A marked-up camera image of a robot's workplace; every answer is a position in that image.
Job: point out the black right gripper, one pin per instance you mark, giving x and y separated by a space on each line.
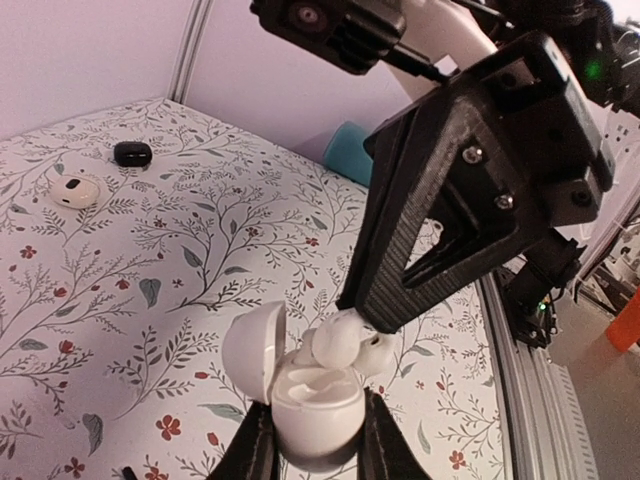
470 177

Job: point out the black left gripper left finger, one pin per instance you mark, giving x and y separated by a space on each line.
252 453

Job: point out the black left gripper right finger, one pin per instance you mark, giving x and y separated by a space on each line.
383 452

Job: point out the white oval earbud case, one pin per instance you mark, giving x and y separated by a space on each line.
317 413

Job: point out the white earbud partial top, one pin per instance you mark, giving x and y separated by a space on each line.
335 344

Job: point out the cream earbud charging case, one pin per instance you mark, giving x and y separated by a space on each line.
74 192

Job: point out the white earbud silicone tip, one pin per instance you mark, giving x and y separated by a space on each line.
375 355

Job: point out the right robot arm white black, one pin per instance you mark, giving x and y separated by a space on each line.
602 55

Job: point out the black closed earbud case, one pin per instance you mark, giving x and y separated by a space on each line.
132 154

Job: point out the teal cup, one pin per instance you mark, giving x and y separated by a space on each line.
345 154

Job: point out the black earbud lower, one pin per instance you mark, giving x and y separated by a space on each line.
128 473

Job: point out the orange bottle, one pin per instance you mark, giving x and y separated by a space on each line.
624 331

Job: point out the aluminium front rail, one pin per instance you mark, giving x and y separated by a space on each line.
544 435

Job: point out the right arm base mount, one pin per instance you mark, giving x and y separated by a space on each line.
552 263

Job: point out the right aluminium frame post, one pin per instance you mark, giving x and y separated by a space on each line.
192 36

